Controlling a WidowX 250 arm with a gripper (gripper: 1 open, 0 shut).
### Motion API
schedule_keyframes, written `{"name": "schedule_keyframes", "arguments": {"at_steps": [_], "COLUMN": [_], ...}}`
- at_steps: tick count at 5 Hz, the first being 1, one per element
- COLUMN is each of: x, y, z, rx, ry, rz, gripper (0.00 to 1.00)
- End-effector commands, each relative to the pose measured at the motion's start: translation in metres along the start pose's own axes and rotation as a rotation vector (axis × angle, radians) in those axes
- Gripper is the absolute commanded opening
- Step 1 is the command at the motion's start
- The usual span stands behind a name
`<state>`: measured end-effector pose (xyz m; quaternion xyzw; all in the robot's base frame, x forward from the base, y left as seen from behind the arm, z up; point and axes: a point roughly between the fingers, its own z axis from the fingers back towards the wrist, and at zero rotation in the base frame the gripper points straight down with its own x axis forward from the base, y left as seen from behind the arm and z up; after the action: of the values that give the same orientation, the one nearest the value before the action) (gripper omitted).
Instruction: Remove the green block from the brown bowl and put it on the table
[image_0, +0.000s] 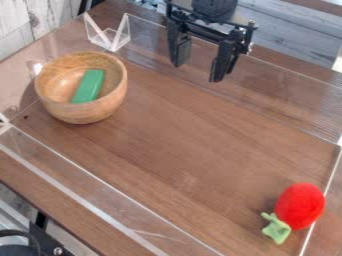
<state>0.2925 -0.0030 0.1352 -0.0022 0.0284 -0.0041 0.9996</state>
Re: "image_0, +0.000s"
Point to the green rectangular block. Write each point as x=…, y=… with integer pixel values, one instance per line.
x=90, y=86

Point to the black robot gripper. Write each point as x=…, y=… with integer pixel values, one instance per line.
x=213, y=21

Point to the brown wooden bowl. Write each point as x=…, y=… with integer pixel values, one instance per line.
x=58, y=81

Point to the clear acrylic tray walls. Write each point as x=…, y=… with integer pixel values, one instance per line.
x=170, y=178

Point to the black metal table clamp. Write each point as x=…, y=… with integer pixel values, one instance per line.
x=24, y=237

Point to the red plush strawberry toy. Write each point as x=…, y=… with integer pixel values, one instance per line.
x=298, y=207

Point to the clear acrylic corner bracket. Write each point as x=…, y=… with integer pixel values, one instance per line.
x=111, y=39

